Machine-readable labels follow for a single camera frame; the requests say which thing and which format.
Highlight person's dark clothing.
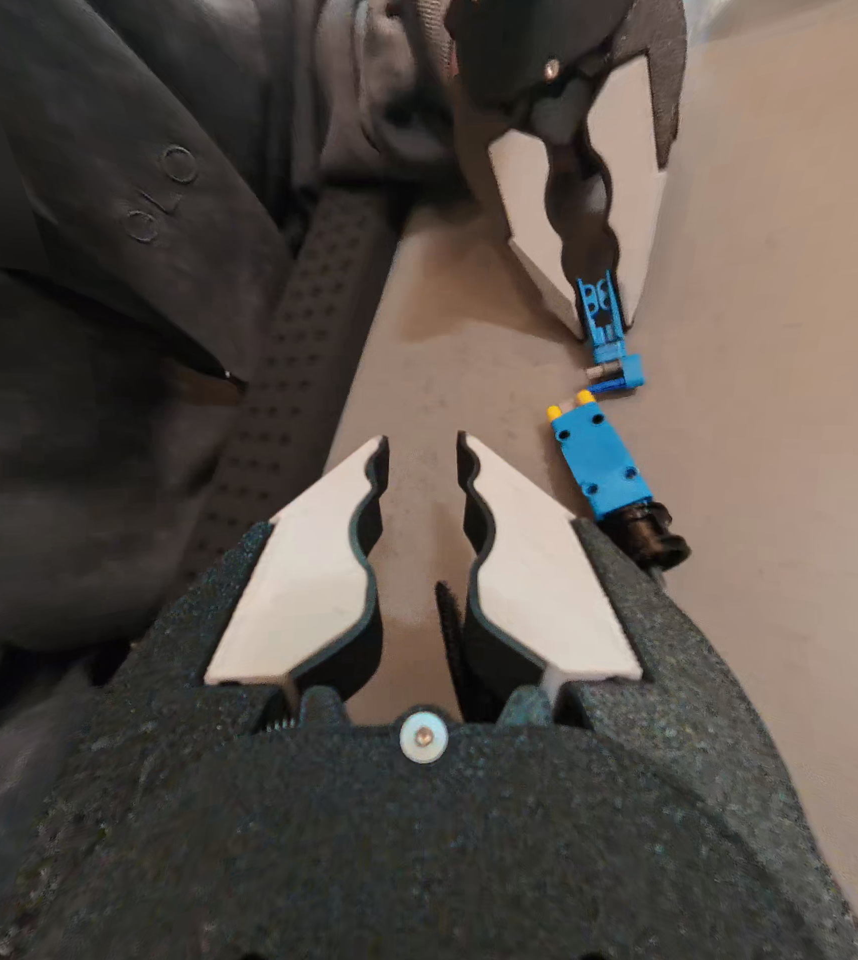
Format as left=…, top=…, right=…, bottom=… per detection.
left=0, top=0, right=370, bottom=752

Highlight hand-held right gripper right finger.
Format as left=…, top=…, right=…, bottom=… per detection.
left=436, top=431, right=644, bottom=723

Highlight small blue beam assembly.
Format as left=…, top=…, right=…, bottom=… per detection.
left=574, top=272, right=648, bottom=395

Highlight black wheel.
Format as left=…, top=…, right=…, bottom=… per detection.
left=609, top=502, right=692, bottom=576

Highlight blue motor block yellow pins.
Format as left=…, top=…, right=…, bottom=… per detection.
left=545, top=390, right=655, bottom=523

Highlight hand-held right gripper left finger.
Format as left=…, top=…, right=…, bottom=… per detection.
left=203, top=436, right=391, bottom=708

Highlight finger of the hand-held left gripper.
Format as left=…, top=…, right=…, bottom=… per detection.
left=487, top=128, right=596, bottom=344
left=583, top=53, right=670, bottom=333

